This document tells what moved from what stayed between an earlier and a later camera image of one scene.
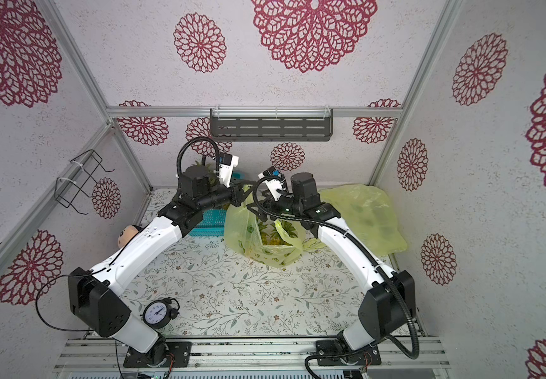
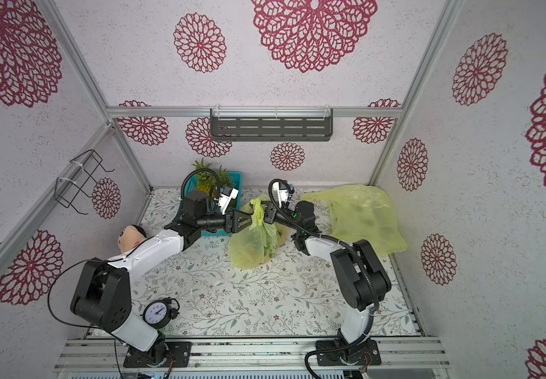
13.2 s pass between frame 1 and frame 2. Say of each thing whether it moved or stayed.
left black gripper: moved
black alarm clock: stayed
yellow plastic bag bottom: stayed
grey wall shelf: stayed
